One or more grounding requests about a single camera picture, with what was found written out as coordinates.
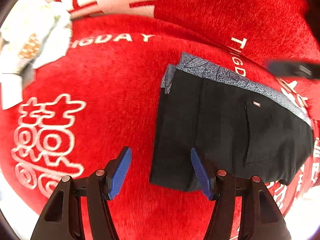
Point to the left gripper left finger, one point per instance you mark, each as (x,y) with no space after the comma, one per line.
(116,170)

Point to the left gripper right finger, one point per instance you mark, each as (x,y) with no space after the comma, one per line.
(206,179)

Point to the black pants with patterned waistband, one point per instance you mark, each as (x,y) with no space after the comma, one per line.
(242,126)

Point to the red blanket with white characters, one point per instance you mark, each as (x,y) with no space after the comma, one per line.
(82,109)

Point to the white patterned pillow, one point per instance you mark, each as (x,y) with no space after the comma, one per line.
(35,33)

